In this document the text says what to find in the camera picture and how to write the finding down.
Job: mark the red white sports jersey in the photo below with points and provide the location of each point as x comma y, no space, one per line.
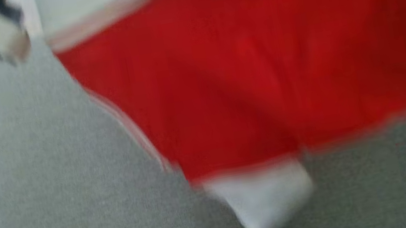
262,70

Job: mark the large grey sofa seat cushion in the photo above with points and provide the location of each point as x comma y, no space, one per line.
59,223

